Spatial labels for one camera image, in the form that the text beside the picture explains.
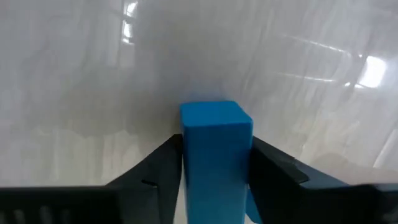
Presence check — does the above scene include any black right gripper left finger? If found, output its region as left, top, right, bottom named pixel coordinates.
left=0, top=133, right=185, bottom=224

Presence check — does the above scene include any large blue block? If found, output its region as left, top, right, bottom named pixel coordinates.
left=179, top=100, right=264, bottom=224

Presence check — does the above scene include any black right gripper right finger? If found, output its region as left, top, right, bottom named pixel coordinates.
left=248, top=136, right=398, bottom=224

